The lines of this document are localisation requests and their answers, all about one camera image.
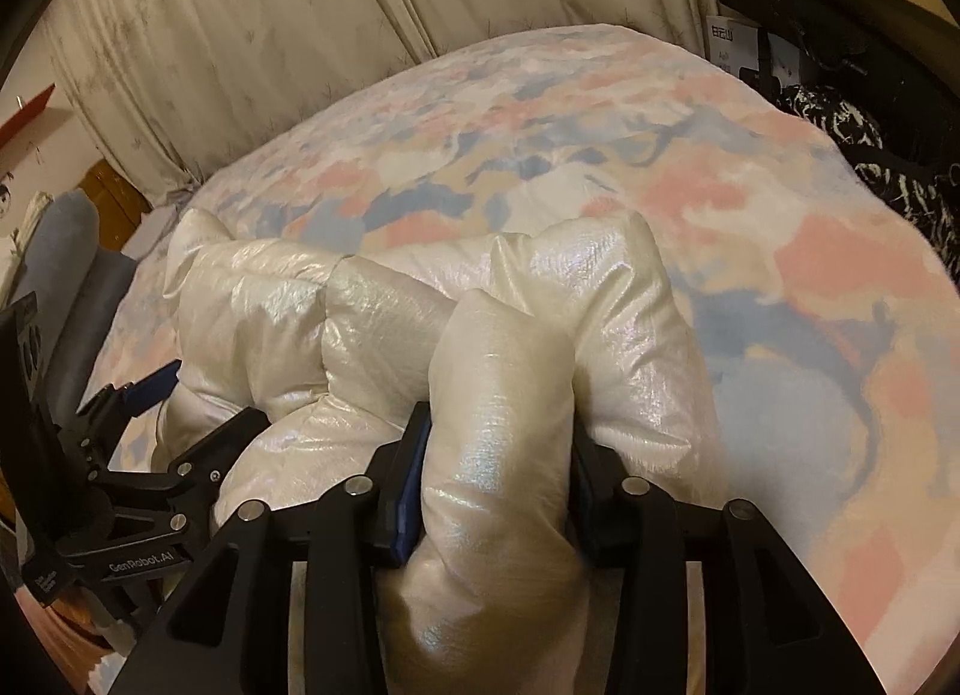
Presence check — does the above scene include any white shiny puffer jacket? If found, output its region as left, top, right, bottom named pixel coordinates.
left=155, top=209, right=726, bottom=693

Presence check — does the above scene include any upper blue-grey rolled blanket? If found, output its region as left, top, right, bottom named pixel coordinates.
left=13, top=190, right=99, bottom=374

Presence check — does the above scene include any pastel cat-pattern bed blanket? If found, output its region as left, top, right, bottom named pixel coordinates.
left=78, top=22, right=960, bottom=695

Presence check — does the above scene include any beige leaf-pattern curtain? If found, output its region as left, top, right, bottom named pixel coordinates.
left=41, top=0, right=716, bottom=203

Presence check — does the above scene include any black white patterned fabric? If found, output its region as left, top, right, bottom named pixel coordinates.
left=773, top=85, right=958, bottom=284

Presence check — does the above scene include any white printed box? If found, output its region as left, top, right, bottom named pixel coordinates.
left=704, top=16, right=800, bottom=88

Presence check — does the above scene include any red wall shelf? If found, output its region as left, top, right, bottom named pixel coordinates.
left=0, top=85, right=55, bottom=149

